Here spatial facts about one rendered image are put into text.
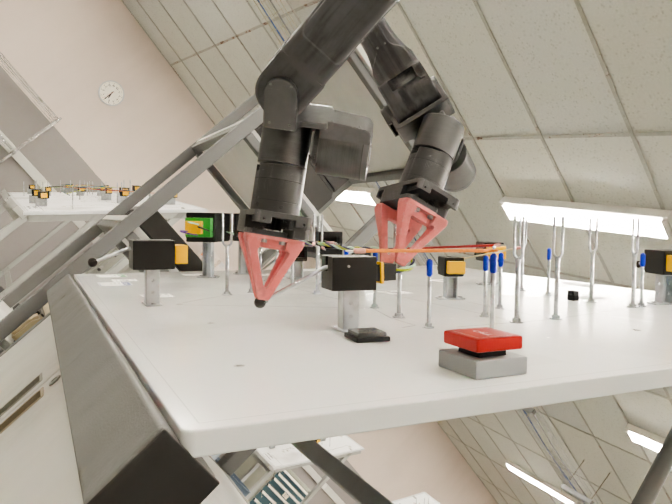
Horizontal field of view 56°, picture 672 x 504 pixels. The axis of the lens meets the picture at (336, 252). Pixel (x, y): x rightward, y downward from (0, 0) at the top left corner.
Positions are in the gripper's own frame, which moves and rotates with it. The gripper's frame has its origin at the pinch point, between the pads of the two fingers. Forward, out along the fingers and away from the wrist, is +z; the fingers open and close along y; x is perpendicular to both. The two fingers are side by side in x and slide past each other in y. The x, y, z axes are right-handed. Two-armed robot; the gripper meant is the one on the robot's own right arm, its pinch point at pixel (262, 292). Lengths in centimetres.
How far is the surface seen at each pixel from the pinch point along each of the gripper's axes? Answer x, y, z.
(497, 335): -16.0, -23.9, -0.8
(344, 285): -9.1, -1.9, -2.1
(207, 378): 7.7, -18.6, 6.2
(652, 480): -52, -8, 17
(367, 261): -11.5, -1.8, -5.3
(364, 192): -196, 504, -65
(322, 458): -30, 55, 38
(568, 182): -237, 258, -69
